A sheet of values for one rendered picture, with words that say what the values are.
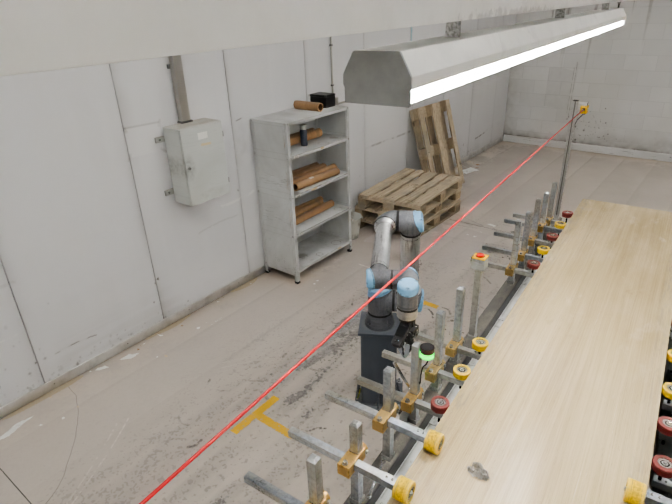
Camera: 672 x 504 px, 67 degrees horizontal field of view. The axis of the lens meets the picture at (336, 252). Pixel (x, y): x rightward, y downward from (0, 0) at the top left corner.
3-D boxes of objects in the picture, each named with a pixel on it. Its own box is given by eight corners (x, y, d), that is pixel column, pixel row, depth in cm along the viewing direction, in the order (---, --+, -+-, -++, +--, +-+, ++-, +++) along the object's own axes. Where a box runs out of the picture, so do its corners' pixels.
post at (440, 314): (430, 392, 256) (435, 311, 235) (433, 388, 258) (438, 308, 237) (437, 395, 254) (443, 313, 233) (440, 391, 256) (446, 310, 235)
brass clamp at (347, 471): (336, 472, 185) (335, 462, 183) (355, 447, 195) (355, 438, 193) (350, 480, 182) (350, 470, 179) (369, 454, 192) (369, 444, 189)
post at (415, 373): (408, 428, 238) (411, 343, 217) (411, 423, 241) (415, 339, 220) (415, 431, 236) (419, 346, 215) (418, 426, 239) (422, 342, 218)
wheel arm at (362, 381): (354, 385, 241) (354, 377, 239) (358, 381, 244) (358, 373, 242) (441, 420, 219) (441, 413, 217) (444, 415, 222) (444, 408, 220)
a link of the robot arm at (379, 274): (375, 205, 281) (364, 273, 224) (398, 206, 279) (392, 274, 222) (375, 224, 287) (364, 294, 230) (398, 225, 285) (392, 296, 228)
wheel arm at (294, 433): (287, 437, 199) (287, 430, 198) (293, 431, 202) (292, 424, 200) (402, 496, 174) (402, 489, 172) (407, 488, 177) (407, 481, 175)
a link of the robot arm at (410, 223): (395, 299, 328) (396, 203, 279) (423, 300, 325) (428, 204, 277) (394, 316, 317) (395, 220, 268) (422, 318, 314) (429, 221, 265)
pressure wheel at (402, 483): (395, 477, 173) (404, 472, 180) (389, 500, 173) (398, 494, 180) (411, 485, 170) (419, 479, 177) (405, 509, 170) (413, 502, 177)
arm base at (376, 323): (363, 330, 319) (363, 317, 315) (365, 314, 336) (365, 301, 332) (394, 332, 317) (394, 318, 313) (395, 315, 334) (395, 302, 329)
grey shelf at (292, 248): (265, 272, 522) (249, 118, 454) (320, 241, 585) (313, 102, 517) (297, 284, 497) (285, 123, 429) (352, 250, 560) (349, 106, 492)
